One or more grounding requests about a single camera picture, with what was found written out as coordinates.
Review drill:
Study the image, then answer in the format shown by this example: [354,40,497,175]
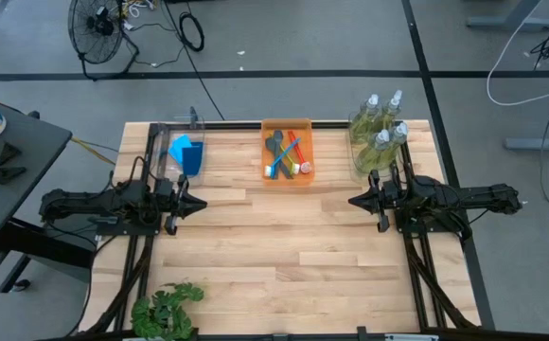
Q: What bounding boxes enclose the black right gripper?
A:
[347,169,404,217]

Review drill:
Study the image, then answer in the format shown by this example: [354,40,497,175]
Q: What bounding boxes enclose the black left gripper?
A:
[153,174,208,224]

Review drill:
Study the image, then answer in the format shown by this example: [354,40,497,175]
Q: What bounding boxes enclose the yellow soap pump bottle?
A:
[373,88,404,138]
[381,121,411,160]
[349,93,381,146]
[354,128,392,175]

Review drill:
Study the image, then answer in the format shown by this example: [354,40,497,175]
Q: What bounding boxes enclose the red dish brush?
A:
[287,130,312,174]

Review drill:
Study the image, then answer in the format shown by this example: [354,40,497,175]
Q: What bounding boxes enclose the clear plastic bin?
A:
[347,111,407,185]
[153,113,207,187]

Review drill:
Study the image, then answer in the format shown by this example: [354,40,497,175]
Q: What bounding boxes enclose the orange translucent plastic bin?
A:
[259,117,316,188]

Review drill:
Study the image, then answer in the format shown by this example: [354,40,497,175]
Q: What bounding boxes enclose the green leafy plant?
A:
[130,281,205,341]

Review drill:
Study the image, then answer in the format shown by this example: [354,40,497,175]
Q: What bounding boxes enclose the grey desk base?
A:
[466,0,549,29]
[505,125,549,152]

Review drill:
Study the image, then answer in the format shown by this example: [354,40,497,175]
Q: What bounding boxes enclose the black triangular block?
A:
[0,141,24,166]
[0,165,28,186]

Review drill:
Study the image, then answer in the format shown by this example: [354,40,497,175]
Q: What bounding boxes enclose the black side table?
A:
[0,92,97,304]

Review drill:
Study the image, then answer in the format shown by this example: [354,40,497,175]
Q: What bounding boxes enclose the black floor fan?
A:
[67,0,141,81]

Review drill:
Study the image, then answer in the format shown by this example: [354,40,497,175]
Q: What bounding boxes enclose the black table frame rails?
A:
[80,119,496,341]

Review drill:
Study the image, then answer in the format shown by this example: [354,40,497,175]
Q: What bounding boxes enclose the yellow cable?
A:
[69,135,117,167]

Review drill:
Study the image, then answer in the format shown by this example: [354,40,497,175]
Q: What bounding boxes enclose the long black floor cable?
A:
[162,0,226,122]

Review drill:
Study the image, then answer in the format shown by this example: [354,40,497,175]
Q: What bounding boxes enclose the black coiled cable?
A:
[178,11,206,53]

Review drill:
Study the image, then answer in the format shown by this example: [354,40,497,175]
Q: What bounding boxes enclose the white floor cable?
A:
[486,0,549,107]

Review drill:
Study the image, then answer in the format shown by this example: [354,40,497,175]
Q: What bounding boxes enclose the white cable bundle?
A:
[122,0,160,20]

